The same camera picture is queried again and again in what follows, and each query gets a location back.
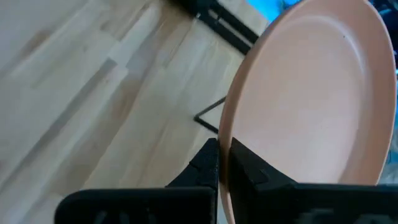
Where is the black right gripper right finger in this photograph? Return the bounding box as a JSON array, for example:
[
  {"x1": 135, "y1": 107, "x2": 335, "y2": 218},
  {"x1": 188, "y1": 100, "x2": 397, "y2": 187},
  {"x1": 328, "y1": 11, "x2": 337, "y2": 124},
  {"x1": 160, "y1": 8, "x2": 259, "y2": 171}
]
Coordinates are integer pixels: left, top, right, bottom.
[{"x1": 228, "y1": 138, "x2": 398, "y2": 224}]

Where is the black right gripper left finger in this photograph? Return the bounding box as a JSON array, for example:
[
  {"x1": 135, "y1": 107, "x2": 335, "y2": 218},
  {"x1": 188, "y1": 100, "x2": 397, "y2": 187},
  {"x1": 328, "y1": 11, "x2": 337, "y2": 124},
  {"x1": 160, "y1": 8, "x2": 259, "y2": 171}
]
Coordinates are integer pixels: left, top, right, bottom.
[{"x1": 55, "y1": 139, "x2": 220, "y2": 224}]

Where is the salmon plate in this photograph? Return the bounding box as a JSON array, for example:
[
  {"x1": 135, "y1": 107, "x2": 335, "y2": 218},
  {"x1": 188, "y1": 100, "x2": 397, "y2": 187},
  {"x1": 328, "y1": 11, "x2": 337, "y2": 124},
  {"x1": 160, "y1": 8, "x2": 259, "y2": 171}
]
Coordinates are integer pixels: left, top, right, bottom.
[{"x1": 217, "y1": 0, "x2": 398, "y2": 224}]

